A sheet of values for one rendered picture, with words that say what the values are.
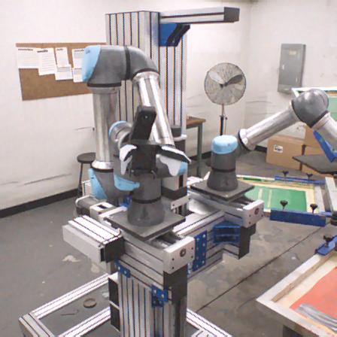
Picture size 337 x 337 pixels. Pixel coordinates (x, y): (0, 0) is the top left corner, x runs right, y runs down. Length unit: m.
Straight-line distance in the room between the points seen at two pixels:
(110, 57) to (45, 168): 3.58
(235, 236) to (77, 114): 3.39
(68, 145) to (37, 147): 0.40
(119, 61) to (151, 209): 0.54
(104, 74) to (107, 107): 0.11
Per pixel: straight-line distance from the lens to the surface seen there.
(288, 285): 1.63
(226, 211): 1.77
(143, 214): 1.40
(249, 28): 7.09
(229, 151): 1.71
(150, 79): 1.24
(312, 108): 1.57
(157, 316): 2.02
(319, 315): 1.56
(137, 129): 0.90
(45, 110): 4.60
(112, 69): 1.25
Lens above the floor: 1.91
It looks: 18 degrees down
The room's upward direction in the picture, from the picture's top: straight up
